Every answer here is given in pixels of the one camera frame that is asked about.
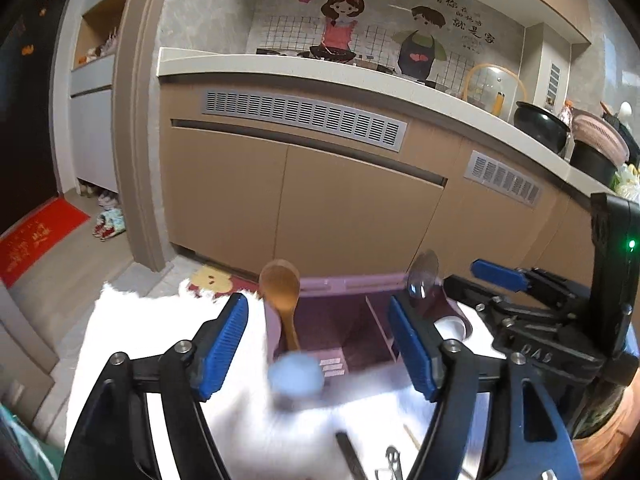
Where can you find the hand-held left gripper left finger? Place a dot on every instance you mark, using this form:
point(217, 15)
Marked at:
point(225, 350)

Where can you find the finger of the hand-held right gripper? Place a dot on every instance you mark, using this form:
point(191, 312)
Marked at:
point(500, 273)
point(480, 300)

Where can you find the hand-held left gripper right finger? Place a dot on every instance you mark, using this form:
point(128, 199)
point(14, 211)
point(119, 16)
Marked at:
point(412, 350)

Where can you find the white plastic spoon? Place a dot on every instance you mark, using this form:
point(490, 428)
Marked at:
point(450, 331)

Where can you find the purple utensil holder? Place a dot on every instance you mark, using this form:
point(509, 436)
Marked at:
point(345, 325)

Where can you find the grey-blue plastic spoon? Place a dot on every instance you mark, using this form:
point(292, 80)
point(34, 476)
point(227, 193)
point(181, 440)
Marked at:
point(295, 377)

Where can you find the wooden spoon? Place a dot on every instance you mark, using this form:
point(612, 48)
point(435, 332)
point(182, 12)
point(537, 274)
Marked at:
point(280, 285)

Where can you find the wooden chopstick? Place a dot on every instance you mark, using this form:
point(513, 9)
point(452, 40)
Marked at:
point(412, 436)

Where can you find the person's right forearm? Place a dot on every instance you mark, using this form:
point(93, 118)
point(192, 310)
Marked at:
point(612, 440)

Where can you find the yellow cartoon floor mat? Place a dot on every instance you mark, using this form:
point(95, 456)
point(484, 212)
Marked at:
point(212, 280)

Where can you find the white towel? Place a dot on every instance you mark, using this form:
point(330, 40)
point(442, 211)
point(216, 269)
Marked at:
point(150, 320)

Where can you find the short grey vent grille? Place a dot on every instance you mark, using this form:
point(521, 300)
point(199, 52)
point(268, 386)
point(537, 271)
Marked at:
point(505, 177)

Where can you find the black pot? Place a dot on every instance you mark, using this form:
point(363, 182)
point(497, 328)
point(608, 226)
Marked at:
point(540, 127)
point(592, 162)

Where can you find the pink colander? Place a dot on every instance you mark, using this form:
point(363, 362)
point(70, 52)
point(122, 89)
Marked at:
point(600, 132)

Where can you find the yellow bottle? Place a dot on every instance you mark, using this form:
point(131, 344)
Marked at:
point(498, 103)

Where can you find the patterned slippers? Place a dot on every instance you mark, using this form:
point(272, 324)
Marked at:
point(107, 225)

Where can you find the glass pot lid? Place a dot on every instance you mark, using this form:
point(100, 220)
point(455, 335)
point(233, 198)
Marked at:
point(487, 85)

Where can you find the red doormat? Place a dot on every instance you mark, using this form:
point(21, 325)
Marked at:
point(35, 240)

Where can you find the teal plastic bag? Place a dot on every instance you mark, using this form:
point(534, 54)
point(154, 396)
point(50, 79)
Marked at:
point(15, 445)

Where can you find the long grey vent grille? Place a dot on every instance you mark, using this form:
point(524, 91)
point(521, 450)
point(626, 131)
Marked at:
point(305, 117)

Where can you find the white shelf cabinet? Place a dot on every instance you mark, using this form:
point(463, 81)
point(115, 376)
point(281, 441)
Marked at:
point(95, 110)

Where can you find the white kitchen countertop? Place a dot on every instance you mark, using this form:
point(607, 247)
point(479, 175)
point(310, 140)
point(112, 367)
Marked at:
point(300, 67)

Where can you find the dark door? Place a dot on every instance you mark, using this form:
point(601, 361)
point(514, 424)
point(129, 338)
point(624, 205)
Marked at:
point(25, 110)

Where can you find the cartoon wall poster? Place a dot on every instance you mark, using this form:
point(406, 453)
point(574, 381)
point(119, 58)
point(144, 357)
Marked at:
point(380, 25)

